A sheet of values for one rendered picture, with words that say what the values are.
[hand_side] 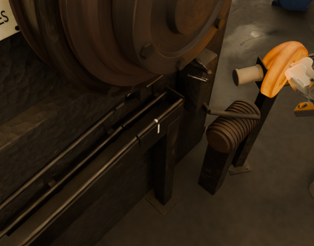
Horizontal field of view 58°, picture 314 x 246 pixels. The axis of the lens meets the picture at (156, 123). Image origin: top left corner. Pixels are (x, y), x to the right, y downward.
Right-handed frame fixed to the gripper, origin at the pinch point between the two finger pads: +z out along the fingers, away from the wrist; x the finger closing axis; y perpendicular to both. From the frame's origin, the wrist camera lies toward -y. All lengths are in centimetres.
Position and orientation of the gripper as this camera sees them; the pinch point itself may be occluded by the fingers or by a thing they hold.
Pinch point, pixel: (283, 65)
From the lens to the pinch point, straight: 86.4
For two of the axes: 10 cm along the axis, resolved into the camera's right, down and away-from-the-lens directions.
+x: -6.8, 5.7, -4.5
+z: -7.0, -6.9, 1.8
